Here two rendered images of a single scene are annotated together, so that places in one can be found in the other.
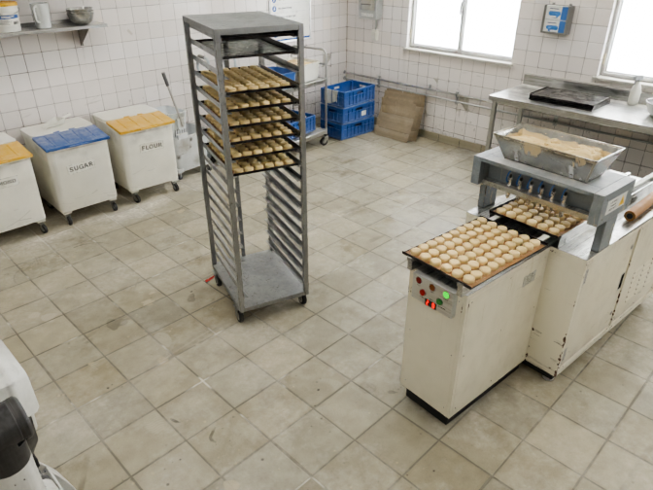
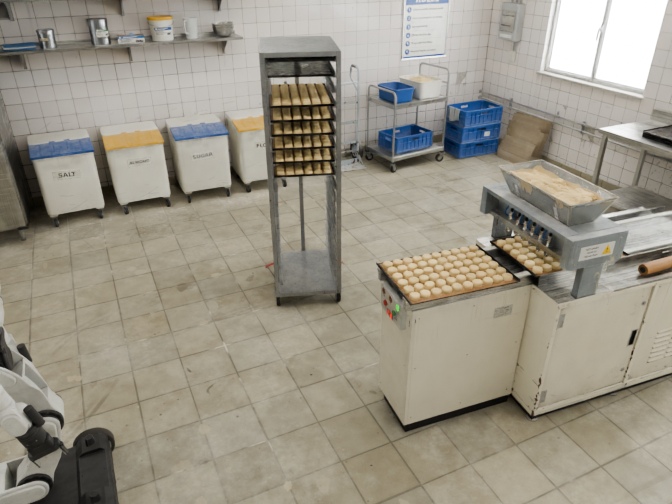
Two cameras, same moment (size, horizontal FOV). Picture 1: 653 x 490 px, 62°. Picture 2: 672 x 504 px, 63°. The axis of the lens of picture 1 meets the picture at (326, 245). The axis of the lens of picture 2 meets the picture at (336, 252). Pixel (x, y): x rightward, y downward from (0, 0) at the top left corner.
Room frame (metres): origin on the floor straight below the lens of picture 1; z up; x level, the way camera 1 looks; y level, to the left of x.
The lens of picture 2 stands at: (-0.15, -1.01, 2.35)
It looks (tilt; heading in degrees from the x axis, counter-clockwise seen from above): 29 degrees down; 20
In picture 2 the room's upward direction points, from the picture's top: straight up
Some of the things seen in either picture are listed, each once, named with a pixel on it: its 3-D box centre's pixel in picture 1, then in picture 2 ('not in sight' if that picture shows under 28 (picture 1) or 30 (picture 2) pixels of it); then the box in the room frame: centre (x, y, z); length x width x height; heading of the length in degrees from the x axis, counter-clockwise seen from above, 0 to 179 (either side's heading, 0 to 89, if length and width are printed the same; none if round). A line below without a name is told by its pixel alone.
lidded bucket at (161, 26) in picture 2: (3, 17); (161, 28); (4.64, 2.56, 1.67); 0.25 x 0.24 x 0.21; 135
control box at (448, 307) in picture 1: (433, 294); (393, 305); (2.08, -0.50, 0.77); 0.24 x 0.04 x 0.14; 40
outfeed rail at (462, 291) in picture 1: (575, 222); (574, 266); (2.61, -1.34, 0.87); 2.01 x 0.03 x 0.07; 130
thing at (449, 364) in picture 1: (472, 319); (450, 340); (2.32, -0.77, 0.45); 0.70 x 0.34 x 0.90; 130
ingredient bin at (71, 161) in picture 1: (73, 170); (200, 158); (4.61, 2.29, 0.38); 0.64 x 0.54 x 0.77; 44
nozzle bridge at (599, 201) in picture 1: (544, 196); (543, 235); (2.65, -1.16, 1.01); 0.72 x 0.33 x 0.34; 40
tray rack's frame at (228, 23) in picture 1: (251, 171); (302, 175); (3.21, 0.48, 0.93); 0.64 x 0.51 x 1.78; 27
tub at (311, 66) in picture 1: (296, 70); (420, 86); (6.45, 0.34, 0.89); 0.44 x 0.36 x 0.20; 54
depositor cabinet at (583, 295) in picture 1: (566, 262); (590, 308); (2.95, -1.52, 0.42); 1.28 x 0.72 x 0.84; 130
